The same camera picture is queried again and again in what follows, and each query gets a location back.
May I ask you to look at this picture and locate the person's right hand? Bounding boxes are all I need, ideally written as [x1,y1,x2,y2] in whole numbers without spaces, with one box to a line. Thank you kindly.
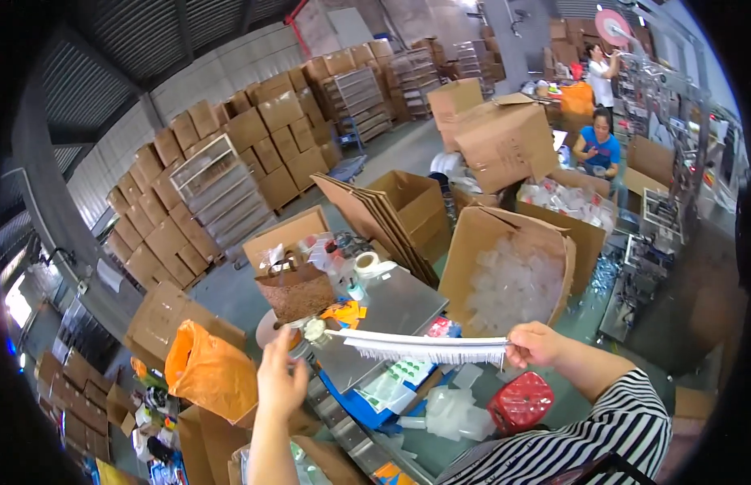
[505,321,571,370]

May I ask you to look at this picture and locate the person's left hand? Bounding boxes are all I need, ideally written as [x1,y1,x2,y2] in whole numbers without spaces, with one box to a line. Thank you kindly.
[256,324,311,420]

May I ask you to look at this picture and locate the white fringed plastic strip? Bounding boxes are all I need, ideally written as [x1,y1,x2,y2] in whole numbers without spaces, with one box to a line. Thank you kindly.
[324,328,511,371]

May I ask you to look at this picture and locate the tan tape roll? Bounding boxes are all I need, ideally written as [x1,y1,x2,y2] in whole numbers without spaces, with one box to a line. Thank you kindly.
[255,308,303,351]

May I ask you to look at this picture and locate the red plastic stool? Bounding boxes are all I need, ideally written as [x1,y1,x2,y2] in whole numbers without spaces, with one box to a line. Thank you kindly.
[487,371,556,436]

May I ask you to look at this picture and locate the orange plastic bag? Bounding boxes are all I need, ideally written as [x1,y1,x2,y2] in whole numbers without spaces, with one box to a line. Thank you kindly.
[164,319,260,424]

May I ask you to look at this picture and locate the open carton with bags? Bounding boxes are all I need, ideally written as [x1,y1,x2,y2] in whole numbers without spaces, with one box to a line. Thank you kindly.
[178,403,374,485]

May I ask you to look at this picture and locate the carton of clear plastic cups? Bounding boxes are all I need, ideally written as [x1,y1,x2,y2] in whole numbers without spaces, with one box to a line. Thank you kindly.
[437,205,578,339]

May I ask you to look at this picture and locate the blue flat tray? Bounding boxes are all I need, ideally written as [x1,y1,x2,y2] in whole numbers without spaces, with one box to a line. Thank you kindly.
[318,366,438,431]

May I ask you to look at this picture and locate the brown paper bag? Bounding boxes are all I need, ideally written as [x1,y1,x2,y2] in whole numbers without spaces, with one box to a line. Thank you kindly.
[254,259,337,325]

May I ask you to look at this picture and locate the orange paper scraps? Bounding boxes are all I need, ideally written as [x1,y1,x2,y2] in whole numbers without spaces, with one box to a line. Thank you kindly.
[319,301,368,331]

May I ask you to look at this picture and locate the red printed packet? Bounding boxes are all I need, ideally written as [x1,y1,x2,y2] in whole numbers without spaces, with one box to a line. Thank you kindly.
[426,316,462,339]

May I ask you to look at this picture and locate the person's body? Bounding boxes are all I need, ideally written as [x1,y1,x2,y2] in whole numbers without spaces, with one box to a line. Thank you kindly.
[435,367,675,485]

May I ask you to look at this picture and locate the heap of clear plastic bags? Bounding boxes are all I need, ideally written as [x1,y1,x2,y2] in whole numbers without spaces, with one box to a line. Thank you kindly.
[424,386,497,442]

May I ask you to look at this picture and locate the sheet of green stickers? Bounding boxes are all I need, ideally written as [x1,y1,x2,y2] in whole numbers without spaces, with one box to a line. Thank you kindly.
[387,358,436,388]

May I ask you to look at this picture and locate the carton under orange bag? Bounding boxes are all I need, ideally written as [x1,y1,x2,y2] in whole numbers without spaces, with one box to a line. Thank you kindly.
[123,280,248,372]

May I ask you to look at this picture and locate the carton of clear packets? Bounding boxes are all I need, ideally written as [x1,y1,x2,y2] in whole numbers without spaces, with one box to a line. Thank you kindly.
[515,167,619,297]

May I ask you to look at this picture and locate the small open carton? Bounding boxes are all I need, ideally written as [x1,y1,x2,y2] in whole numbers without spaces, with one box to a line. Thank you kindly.
[242,205,331,271]

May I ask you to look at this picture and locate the white tape roll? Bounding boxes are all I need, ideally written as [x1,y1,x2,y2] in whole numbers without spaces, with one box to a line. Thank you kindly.
[353,251,382,278]

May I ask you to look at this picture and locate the empty open carton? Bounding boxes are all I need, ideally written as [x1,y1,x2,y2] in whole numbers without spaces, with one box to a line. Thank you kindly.
[366,170,453,265]

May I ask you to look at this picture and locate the stack of flat cartons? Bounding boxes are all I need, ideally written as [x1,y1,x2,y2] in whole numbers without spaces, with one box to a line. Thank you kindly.
[310,172,440,289]

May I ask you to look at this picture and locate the large tilted carton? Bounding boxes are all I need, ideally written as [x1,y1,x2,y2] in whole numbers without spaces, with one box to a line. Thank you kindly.
[453,92,559,195]

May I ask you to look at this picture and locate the metal packaging machine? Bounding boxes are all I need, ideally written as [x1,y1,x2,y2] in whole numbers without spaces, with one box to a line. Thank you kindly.
[597,24,746,344]

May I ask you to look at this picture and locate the pile of folded brown cartons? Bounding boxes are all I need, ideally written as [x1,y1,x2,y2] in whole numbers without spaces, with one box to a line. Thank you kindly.
[34,350,137,464]

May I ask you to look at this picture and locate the open carton with flaps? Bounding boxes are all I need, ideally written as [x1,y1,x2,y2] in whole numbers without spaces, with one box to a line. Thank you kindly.
[622,135,676,197]

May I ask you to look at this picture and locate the orange sack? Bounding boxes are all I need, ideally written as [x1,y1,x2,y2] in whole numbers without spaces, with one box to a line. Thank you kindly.
[560,81,596,117]

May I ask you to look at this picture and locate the closed brown carton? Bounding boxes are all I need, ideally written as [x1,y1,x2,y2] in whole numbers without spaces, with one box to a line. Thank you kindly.
[426,78,485,152]

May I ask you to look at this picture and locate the metal wire rack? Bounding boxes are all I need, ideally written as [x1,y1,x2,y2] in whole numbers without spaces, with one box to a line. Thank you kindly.
[328,65,393,145]
[169,133,275,263]
[390,47,442,121]

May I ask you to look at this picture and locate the wall of stacked cartons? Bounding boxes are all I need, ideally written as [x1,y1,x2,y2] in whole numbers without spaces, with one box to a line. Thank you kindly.
[105,24,510,293]

